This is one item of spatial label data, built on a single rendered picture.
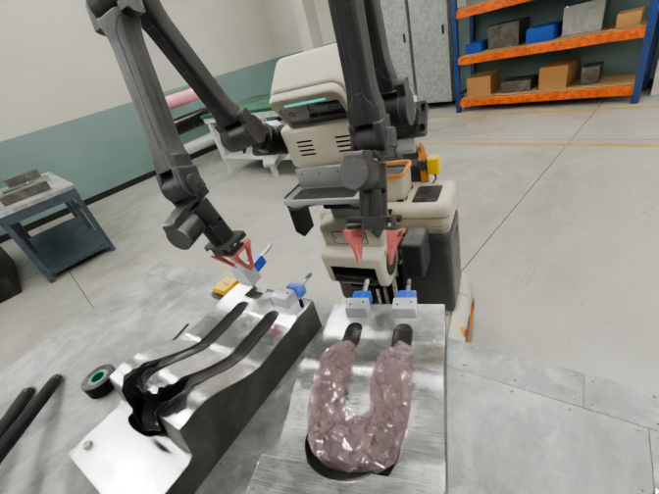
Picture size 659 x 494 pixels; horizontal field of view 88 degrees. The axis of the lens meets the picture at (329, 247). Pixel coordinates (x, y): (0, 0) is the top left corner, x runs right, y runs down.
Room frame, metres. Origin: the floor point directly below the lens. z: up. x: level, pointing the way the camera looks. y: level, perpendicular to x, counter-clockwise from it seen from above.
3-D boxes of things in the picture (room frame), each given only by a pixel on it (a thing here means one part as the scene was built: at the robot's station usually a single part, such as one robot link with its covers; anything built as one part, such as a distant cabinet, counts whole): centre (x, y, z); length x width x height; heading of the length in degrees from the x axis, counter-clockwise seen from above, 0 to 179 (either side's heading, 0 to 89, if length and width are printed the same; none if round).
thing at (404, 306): (0.60, -0.14, 0.86); 0.13 x 0.05 x 0.05; 156
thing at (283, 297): (0.70, 0.11, 0.89); 0.13 x 0.05 x 0.05; 138
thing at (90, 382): (0.66, 0.66, 0.82); 0.08 x 0.08 x 0.04
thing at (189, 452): (0.54, 0.34, 0.87); 0.50 x 0.26 x 0.14; 139
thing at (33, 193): (4.16, 3.16, 0.46); 1.90 x 0.70 x 0.92; 38
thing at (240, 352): (0.55, 0.32, 0.92); 0.35 x 0.16 x 0.09; 139
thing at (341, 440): (0.37, 0.02, 0.90); 0.26 x 0.18 x 0.08; 156
